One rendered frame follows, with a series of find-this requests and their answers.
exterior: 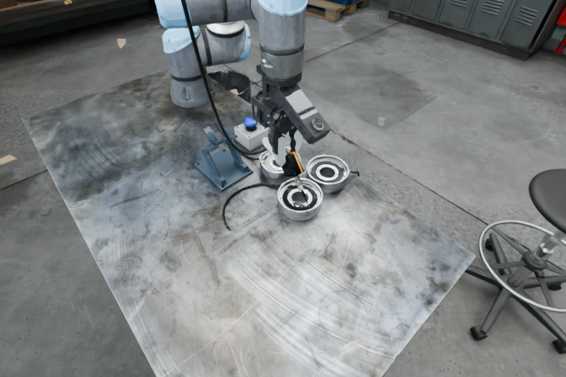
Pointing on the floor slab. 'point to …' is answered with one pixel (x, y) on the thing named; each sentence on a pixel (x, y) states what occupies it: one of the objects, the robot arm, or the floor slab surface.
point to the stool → (547, 199)
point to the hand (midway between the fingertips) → (289, 159)
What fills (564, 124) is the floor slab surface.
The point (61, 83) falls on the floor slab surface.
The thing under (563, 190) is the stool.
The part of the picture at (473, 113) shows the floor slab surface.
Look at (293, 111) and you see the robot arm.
